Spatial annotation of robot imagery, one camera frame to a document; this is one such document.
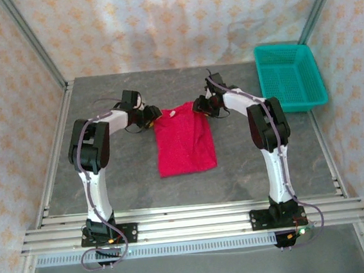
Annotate teal plastic basket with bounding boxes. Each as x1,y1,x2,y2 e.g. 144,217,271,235
253,39,330,116

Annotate patterned cloth backdrop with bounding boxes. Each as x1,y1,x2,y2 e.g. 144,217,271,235
0,0,364,273

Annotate slotted grey cable duct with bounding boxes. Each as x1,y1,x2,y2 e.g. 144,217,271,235
35,232,279,269

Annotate aluminium side rail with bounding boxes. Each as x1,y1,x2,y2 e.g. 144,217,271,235
24,80,88,227
308,108,349,200

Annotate aluminium upright post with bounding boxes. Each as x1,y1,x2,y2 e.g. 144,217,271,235
0,0,68,93
294,0,349,45

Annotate grey metal lower shelf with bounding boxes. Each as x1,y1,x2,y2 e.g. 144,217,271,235
23,234,364,273

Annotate red t-shirt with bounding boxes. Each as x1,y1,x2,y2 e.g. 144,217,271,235
152,99,219,179

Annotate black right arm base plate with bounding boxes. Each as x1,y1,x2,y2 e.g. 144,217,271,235
249,205,308,233

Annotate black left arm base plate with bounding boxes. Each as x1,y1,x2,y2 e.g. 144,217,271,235
80,222,140,249

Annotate thin black right gripper wire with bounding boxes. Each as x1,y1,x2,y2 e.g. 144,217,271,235
208,105,233,121

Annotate aluminium cross rail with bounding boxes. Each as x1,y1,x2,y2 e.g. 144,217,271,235
17,188,364,256

